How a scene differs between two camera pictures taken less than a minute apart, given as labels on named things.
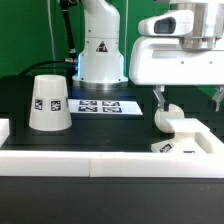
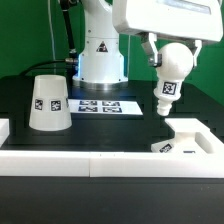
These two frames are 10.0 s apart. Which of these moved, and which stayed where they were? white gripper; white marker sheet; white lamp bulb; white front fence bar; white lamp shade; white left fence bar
Moved: white gripper; white lamp bulb
Stayed: white front fence bar; white marker sheet; white lamp shade; white left fence bar
